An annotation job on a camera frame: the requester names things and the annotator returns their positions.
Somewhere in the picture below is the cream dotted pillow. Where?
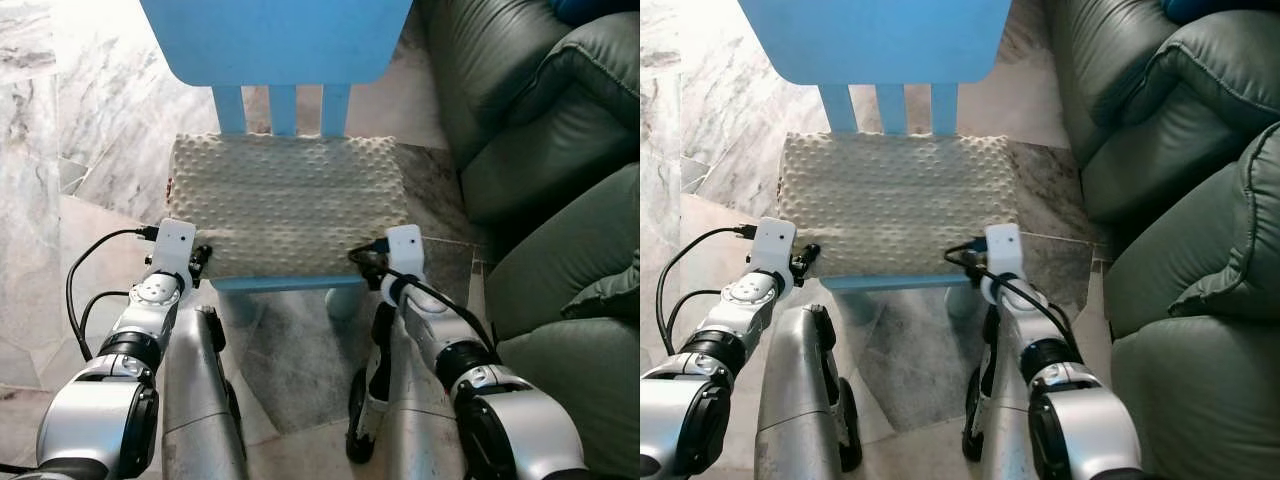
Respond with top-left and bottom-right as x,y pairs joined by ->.
165,132 -> 412,282
777,131 -> 1022,280

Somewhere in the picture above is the dark green leather sofa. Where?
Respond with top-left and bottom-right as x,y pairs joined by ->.
413,0 -> 641,480
1038,0 -> 1280,480

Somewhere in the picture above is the silver left robot leg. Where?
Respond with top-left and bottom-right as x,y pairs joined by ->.
753,303 -> 863,480
160,304 -> 248,480

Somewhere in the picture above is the silver robot leg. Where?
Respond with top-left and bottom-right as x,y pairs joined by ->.
344,304 -> 463,480
160,304 -> 248,480
753,303 -> 863,480
960,304 -> 1043,480

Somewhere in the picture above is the silver right robot leg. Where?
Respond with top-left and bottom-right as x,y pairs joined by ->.
344,304 -> 463,480
960,304 -> 1043,480

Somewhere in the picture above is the light blue wooden chair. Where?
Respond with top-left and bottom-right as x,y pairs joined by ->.
737,0 -> 1014,322
139,0 -> 414,322

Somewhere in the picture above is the dark blue cushion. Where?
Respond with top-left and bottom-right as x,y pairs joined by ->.
547,0 -> 641,27
1161,0 -> 1280,26

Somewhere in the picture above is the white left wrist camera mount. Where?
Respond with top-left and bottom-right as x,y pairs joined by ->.
149,218 -> 198,293
747,217 -> 798,297

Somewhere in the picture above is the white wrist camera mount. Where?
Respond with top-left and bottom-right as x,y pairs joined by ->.
384,224 -> 427,291
984,222 -> 1025,287
149,218 -> 198,293
747,217 -> 798,297

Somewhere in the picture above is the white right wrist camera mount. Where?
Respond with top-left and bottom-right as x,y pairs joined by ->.
384,224 -> 427,291
984,222 -> 1025,287

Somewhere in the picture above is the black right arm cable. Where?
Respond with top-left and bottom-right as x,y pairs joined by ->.
945,245 -> 1083,353
352,250 -> 498,353

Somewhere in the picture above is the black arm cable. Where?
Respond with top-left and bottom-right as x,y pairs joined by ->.
77,289 -> 133,359
945,245 -> 1083,353
352,250 -> 498,353
65,226 -> 161,363
654,225 -> 753,359
666,288 -> 723,353

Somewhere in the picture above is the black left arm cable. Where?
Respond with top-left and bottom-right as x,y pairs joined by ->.
666,288 -> 723,353
654,225 -> 753,359
65,226 -> 161,363
77,289 -> 133,359

